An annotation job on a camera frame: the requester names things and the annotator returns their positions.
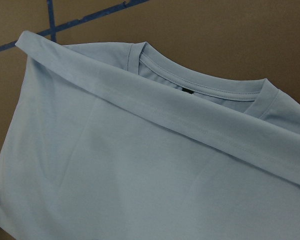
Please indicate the light blue t-shirt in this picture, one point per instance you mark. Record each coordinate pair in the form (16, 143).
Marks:
(115, 141)

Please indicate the brown paper table cover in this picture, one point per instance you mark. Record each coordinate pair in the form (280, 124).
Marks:
(239, 40)

